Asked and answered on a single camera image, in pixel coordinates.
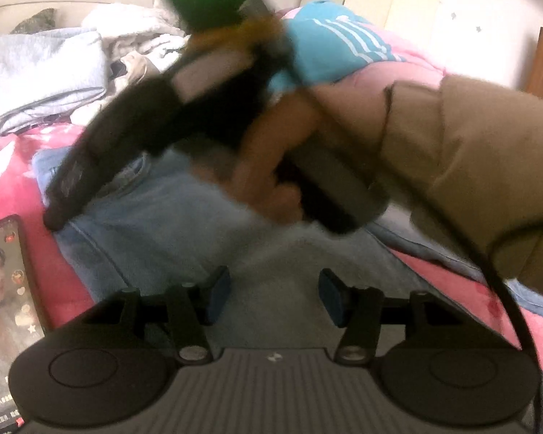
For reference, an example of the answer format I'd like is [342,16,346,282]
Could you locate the blue denim jeans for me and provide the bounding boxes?
[31,146,543,434]

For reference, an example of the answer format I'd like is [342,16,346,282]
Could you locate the right hand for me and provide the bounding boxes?
[192,84,387,224]

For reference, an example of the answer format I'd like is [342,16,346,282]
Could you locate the black smartphone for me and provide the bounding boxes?
[0,214,45,433]

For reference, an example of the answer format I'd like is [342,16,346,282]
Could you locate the white grey patterned blanket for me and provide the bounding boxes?
[81,3,189,73]

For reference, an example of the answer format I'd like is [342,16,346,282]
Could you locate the pink floral duvet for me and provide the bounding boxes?
[278,8,446,91]

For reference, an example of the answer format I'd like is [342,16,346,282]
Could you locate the red floral bed blanket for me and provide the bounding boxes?
[0,123,518,345]

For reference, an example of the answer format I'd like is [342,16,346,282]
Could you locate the light blue sweatshirt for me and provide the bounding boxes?
[0,27,109,136]

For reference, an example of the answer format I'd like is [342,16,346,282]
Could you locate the dark floral pillow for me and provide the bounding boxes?
[10,8,58,34]

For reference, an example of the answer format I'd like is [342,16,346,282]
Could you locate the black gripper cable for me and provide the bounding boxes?
[402,198,543,434]

